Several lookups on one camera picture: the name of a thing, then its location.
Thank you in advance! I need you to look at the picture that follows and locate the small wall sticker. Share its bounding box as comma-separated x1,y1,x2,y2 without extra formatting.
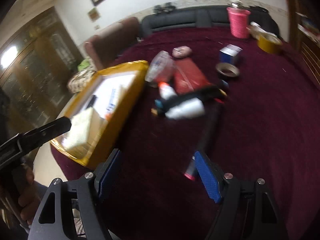
88,7,99,21

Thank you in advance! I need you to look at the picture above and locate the clear plastic bag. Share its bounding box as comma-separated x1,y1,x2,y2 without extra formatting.
144,51,175,85

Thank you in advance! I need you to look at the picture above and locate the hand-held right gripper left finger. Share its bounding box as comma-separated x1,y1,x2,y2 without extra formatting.
27,149,123,240

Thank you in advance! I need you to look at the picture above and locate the person's left hand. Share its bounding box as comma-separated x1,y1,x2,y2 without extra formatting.
14,164,43,228

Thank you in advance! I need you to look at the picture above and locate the yellow tape roll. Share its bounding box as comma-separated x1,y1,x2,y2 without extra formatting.
257,33,283,55

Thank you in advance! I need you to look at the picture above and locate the black long-handled tool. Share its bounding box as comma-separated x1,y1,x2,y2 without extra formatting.
153,85,228,154

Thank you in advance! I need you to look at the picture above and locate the wooden glass cabinet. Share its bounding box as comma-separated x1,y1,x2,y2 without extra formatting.
0,6,84,128

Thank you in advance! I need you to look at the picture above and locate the white plastic bottle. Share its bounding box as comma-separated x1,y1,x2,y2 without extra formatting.
164,97,206,120

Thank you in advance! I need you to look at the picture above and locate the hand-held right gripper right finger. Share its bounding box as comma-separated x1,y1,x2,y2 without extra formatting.
194,150,288,240

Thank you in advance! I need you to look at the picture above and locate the white crumpled packet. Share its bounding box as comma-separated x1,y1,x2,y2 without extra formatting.
249,21,269,39

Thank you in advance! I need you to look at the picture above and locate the brown tape roll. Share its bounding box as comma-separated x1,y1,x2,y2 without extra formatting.
216,62,241,79

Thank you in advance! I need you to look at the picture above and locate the floral patterned box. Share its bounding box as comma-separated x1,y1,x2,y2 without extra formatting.
67,69,97,93

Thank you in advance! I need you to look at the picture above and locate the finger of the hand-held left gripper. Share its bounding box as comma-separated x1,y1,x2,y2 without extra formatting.
14,117,72,147

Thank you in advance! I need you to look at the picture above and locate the pink marker pen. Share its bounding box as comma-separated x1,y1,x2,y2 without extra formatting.
183,155,198,182

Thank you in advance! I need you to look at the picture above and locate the green bag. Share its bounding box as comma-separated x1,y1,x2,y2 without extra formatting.
77,57,92,72

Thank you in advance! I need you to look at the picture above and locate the small pink pouch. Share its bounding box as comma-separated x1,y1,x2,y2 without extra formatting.
172,45,192,58

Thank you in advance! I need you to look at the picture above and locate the maroon tablecloth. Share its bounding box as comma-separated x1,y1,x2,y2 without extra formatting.
50,26,320,240

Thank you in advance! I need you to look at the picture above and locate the yellow cardboard box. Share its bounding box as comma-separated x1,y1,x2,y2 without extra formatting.
49,60,150,167

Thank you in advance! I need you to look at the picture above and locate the cream small box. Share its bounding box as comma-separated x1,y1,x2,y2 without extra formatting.
62,107,96,151

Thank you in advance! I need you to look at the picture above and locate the dark grey sofa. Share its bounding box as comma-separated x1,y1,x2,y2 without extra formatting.
139,5,280,40

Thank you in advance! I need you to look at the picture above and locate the white paper box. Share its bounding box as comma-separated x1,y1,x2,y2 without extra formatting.
84,76,137,122

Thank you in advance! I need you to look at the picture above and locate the brown chair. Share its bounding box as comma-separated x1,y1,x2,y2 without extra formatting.
84,17,139,71

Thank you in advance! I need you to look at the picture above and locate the blue and white box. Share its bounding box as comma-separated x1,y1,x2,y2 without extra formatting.
219,44,243,66

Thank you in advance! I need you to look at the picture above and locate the white orange-capped glue bottle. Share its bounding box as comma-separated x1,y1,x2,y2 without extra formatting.
157,81,177,100

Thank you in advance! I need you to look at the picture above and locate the wooden side furniture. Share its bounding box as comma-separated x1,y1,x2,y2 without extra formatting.
290,11,320,85

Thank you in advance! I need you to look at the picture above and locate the pink woven basket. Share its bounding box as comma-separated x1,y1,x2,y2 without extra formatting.
226,6,251,39

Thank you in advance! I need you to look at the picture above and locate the red flat packet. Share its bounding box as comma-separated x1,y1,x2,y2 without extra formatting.
173,57,210,96

